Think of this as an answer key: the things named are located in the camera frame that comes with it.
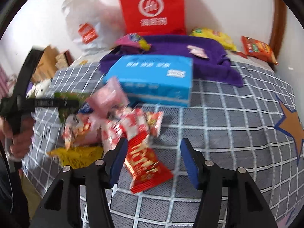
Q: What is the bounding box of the yellow chips bag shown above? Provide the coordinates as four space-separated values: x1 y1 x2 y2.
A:
190 27 237 51

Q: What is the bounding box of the green snack packet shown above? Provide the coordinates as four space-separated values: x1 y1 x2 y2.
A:
54 92 93 123

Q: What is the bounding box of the red white snack packet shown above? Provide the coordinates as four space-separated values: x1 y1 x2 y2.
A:
101 107 150 154

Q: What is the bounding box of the blue tissue pack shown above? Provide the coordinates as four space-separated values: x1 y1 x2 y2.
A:
104 55 193 107

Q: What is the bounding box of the panda face snack packet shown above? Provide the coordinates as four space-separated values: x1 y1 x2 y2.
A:
62 113 104 150

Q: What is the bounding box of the wooden bedside cabinet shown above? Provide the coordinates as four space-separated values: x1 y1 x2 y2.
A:
31 45 74 83

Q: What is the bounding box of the wooden door frame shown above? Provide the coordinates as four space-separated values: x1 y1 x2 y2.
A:
269 0 287 59

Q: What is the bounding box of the orange chips bag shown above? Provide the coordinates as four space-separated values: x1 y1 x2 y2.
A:
241 36 278 65

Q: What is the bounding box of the red paper shopping bag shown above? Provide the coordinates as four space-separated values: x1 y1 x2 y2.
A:
120 0 186 36

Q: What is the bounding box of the small red peanut packet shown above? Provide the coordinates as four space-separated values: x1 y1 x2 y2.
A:
145 111 164 138

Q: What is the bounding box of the yellow triangular snack packet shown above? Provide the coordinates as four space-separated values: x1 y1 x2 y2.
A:
47 146 104 169

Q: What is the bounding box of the person's left hand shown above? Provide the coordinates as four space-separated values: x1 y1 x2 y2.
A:
1 116 35 160

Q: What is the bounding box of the white plastic Miniso bag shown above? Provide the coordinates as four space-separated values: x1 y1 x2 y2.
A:
61 0 125 55

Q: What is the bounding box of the purple yellow snack packet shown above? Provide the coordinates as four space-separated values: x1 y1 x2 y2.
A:
115 33 151 51

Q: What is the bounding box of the small pink sachet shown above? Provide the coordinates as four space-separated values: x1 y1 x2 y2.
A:
187 45 209 59

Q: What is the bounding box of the pink snack packet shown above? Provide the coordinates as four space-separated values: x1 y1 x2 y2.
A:
86 77 129 118

